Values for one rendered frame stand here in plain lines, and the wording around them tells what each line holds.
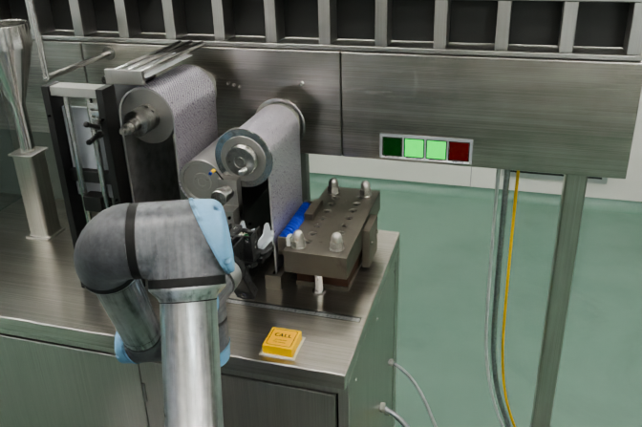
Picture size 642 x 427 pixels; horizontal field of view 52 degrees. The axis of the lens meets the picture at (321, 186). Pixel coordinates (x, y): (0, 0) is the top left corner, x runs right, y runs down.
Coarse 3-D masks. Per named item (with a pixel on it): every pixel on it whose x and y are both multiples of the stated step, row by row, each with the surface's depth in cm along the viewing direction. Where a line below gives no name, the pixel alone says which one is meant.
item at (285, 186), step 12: (300, 156) 179; (288, 168) 170; (300, 168) 180; (276, 180) 162; (288, 180) 171; (300, 180) 181; (276, 192) 163; (288, 192) 172; (300, 192) 182; (276, 204) 164; (288, 204) 173; (300, 204) 184; (276, 216) 165; (288, 216) 174; (276, 228) 166; (276, 240) 166
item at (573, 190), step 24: (576, 192) 188; (576, 216) 191; (576, 240) 194; (552, 264) 202; (552, 288) 202; (552, 312) 205; (552, 336) 209; (552, 360) 212; (552, 384) 216; (552, 408) 220
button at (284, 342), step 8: (272, 328) 149; (280, 328) 149; (272, 336) 146; (280, 336) 146; (288, 336) 146; (296, 336) 146; (264, 344) 144; (272, 344) 144; (280, 344) 144; (288, 344) 144; (296, 344) 145; (264, 352) 145; (272, 352) 144; (280, 352) 143; (288, 352) 143
